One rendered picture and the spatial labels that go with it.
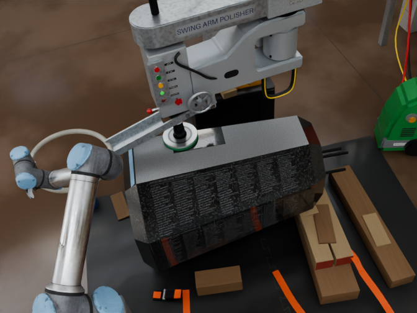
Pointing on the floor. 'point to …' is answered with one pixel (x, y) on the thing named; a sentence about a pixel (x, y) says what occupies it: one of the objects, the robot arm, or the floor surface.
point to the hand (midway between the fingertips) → (38, 190)
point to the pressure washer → (399, 120)
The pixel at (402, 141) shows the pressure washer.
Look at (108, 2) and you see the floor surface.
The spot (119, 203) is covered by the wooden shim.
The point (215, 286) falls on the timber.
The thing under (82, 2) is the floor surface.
